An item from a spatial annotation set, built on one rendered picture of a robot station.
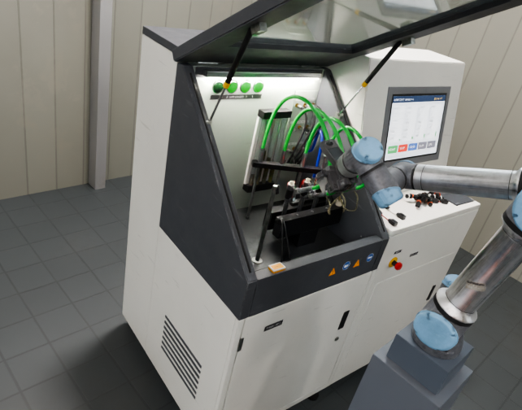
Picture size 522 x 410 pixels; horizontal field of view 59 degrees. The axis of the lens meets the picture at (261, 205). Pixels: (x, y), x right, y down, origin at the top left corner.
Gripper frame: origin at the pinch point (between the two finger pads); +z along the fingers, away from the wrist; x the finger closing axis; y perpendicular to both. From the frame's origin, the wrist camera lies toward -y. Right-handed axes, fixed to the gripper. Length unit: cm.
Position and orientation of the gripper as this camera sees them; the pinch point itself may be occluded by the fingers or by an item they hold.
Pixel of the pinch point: (323, 179)
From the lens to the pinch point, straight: 157.4
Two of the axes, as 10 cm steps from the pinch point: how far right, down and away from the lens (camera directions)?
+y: 2.5, 9.5, -1.8
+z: -2.2, 2.4, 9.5
